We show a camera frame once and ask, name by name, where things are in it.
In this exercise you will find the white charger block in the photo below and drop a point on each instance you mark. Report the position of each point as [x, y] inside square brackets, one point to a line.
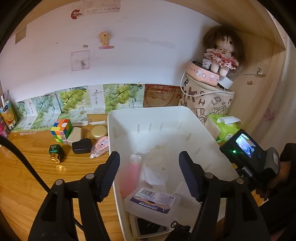
[225, 82]

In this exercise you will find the beige charger plug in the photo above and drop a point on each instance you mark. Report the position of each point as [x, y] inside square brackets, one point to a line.
[75, 136]

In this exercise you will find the round beige compact case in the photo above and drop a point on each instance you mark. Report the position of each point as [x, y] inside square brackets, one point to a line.
[99, 131]

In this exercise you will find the pink oval box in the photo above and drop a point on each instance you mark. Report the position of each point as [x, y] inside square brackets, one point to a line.
[198, 73]

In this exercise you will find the plush doll brown hair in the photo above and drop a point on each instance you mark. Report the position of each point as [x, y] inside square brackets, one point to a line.
[224, 49]

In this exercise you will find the white plastic storage bin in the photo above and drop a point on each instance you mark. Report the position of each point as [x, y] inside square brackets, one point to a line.
[163, 132]

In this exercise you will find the yellow bear wall sticker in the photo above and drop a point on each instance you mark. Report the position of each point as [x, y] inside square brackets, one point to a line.
[104, 40]

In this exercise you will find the pink snack can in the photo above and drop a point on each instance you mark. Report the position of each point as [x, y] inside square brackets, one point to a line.
[4, 130]

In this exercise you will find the black charger plug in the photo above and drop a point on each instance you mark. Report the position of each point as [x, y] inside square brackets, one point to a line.
[82, 146]

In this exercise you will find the black handheld camera device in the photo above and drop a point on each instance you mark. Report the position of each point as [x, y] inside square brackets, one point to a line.
[259, 165]

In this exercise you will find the dark phone in bin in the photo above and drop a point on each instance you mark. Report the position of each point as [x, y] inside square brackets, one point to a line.
[142, 228]

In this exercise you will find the brown cardboard panel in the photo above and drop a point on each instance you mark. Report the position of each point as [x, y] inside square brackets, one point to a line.
[157, 95]

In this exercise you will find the clear plastic floss box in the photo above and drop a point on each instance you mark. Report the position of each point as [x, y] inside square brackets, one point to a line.
[157, 207]

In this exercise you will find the beige letter print bag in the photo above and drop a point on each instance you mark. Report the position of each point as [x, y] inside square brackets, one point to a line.
[204, 99]

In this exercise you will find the pink tube in bin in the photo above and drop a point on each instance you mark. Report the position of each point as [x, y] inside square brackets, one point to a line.
[131, 175]

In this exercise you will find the pink correction tape dispenser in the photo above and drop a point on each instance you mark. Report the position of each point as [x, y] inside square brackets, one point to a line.
[100, 147]

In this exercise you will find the grape print paper backdrop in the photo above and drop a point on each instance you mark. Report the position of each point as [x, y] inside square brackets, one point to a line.
[40, 113]

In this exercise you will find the green tissue pack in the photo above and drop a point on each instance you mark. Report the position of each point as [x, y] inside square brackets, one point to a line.
[222, 127]

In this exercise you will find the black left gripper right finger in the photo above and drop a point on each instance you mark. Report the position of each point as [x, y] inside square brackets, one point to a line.
[228, 209]

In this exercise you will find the colourful puzzle cube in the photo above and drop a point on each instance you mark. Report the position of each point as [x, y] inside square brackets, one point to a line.
[61, 130]

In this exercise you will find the pink square wall sticker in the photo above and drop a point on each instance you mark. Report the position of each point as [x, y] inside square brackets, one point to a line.
[80, 60]

